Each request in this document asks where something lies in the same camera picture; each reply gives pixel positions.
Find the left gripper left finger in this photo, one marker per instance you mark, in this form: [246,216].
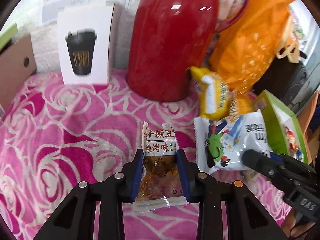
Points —
[74,217]

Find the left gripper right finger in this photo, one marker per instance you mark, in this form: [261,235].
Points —
[246,216]

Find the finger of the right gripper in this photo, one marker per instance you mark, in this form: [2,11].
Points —
[285,160]
[260,163]

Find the white cartoon snack bag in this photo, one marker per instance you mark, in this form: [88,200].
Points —
[221,144]

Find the brown tofu snack packet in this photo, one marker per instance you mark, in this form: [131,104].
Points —
[160,185]

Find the orange chair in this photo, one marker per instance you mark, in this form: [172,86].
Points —
[311,138]

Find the green white open box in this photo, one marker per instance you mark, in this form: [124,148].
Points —
[275,113]

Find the yellow round snack pack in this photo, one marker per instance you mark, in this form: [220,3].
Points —
[239,103]

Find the black speaker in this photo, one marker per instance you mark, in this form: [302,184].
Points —
[283,79]

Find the yellow chip bag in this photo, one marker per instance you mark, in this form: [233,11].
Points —
[213,93]

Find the orange tote bag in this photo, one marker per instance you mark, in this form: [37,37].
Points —
[245,50]

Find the brown cardboard box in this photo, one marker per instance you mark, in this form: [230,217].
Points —
[17,64]

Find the red thermos jug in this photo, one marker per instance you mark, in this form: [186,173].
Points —
[169,36]

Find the white coffee cup box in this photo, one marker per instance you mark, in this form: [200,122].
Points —
[86,40]

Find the light green box lid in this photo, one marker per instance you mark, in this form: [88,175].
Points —
[7,35]

